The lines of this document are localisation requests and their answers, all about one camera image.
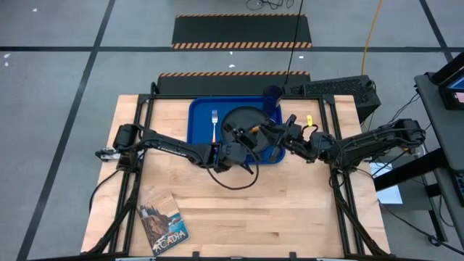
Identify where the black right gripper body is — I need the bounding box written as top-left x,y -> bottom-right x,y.
278,115 -> 311,150

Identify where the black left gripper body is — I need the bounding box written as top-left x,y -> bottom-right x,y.
213,139 -> 254,174

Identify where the silver fork orange handle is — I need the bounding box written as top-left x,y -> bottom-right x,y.
211,109 -> 219,144

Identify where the black glossy plate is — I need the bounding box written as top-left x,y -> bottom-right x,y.
220,105 -> 278,155

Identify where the dark blue cup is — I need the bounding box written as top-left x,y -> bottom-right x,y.
262,85 -> 284,117

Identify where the blue plastic tray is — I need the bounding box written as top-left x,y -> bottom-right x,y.
186,96 -> 287,165

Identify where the black hazard-striped floor mat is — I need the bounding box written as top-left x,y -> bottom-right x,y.
170,13 -> 313,50
156,70 -> 312,96

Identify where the black perforated computer case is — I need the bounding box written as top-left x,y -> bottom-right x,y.
282,75 -> 382,124

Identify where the Acadia picture booklet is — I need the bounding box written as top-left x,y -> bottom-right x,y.
136,188 -> 191,257

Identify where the white paper sheet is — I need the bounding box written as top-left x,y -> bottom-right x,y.
369,162 -> 404,205

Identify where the grey side desk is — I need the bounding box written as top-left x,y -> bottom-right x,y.
373,50 -> 464,242

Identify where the black laptop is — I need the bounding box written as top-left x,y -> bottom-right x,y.
429,52 -> 464,112

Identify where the black looped gripper cable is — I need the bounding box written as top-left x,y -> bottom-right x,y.
204,143 -> 260,191

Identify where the black aluminium table frame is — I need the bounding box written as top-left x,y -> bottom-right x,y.
83,82 -> 391,260

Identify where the black straight floor cable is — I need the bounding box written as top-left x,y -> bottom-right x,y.
282,0 -> 305,86

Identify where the coiled black cable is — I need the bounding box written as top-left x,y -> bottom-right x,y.
246,0 -> 295,11

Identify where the yellow floor cable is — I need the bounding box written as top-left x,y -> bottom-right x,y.
361,0 -> 384,76

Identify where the black curved floor cable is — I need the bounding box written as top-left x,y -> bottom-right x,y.
376,199 -> 464,255

